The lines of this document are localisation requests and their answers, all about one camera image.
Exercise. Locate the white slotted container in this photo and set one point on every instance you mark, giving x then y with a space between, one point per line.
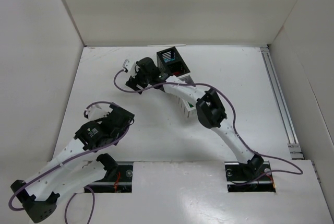
185 111

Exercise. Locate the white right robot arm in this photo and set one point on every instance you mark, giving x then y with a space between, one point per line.
210 110

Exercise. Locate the aluminium rail right side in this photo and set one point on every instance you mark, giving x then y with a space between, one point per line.
293 142

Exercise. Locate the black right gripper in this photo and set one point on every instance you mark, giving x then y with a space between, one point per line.
136 82

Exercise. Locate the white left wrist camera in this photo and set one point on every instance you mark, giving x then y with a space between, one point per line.
94 112

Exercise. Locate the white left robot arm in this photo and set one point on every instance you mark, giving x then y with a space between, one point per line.
84 160

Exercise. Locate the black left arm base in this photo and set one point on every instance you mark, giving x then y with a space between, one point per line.
120 182

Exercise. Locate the black slotted container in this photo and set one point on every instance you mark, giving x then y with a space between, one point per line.
170 61

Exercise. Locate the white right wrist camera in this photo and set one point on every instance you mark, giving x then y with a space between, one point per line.
130 67

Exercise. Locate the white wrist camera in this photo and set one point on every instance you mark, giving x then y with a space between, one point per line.
94 112
130 67

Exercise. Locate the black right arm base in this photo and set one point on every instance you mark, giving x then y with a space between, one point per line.
238 182

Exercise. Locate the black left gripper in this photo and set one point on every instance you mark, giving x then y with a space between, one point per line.
121 117

